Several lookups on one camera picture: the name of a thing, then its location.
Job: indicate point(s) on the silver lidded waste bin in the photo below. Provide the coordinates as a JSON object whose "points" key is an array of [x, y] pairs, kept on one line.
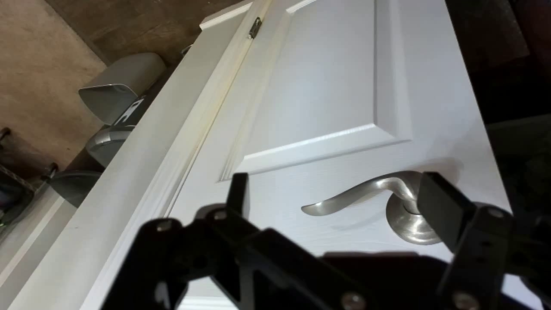
{"points": [[109, 143]]}

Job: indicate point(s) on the black waste bin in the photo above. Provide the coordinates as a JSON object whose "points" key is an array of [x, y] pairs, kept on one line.
{"points": [[75, 186]]}

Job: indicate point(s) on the white panelled closet door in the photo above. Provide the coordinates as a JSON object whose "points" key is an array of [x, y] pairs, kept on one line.
{"points": [[321, 86]]}

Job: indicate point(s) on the grey plastic waste bin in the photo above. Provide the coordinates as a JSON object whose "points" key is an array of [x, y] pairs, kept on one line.
{"points": [[123, 82]]}

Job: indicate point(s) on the dark metal door hinge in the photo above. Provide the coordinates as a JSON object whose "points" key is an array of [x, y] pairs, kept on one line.
{"points": [[256, 27]]}

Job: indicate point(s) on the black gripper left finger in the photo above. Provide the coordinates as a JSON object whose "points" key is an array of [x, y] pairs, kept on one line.
{"points": [[230, 229]]}

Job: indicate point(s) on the white door frame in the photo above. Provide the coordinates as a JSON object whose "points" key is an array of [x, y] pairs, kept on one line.
{"points": [[144, 172]]}

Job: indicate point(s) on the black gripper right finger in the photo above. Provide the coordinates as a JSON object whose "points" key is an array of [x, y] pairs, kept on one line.
{"points": [[476, 246]]}

